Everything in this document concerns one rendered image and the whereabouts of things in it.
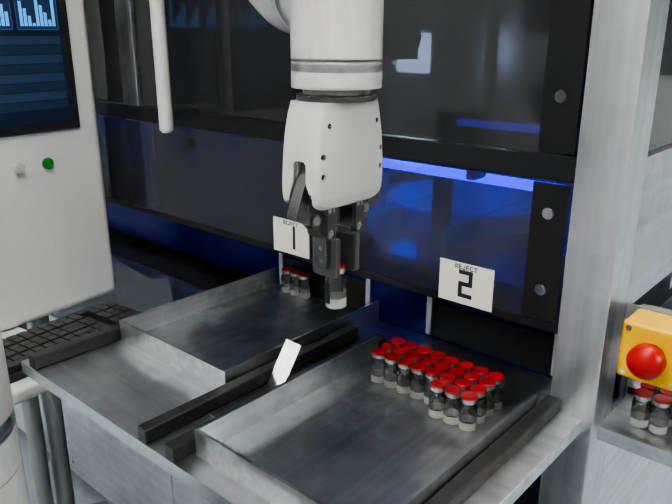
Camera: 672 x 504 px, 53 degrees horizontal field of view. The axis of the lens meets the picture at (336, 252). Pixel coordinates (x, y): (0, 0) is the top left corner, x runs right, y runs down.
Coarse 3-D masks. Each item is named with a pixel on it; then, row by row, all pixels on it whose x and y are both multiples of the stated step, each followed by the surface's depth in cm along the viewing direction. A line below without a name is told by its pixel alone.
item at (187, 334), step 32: (224, 288) 122; (256, 288) 129; (128, 320) 108; (160, 320) 113; (192, 320) 115; (224, 320) 115; (256, 320) 115; (288, 320) 115; (320, 320) 115; (352, 320) 111; (160, 352) 101; (192, 352) 104; (224, 352) 104; (256, 352) 104
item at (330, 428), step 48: (288, 384) 88; (336, 384) 94; (240, 432) 83; (288, 432) 83; (336, 432) 83; (384, 432) 83; (432, 432) 83; (480, 432) 83; (240, 480) 74; (288, 480) 74; (336, 480) 74; (384, 480) 74; (432, 480) 69
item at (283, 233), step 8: (280, 224) 115; (288, 224) 114; (296, 224) 113; (280, 232) 116; (288, 232) 114; (296, 232) 113; (304, 232) 112; (280, 240) 116; (288, 240) 115; (296, 240) 114; (304, 240) 112; (280, 248) 117; (288, 248) 115; (296, 248) 114; (304, 248) 113; (304, 256) 113
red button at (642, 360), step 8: (640, 344) 77; (648, 344) 76; (632, 352) 76; (640, 352) 76; (648, 352) 75; (656, 352) 75; (632, 360) 76; (640, 360) 76; (648, 360) 75; (656, 360) 75; (664, 360) 75; (632, 368) 76; (640, 368) 76; (648, 368) 75; (656, 368) 75; (664, 368) 76; (640, 376) 76; (648, 376) 76; (656, 376) 75
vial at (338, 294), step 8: (344, 272) 68; (328, 280) 67; (336, 280) 67; (344, 280) 68; (336, 288) 67; (344, 288) 68; (336, 296) 68; (344, 296) 68; (328, 304) 68; (336, 304) 68; (344, 304) 68
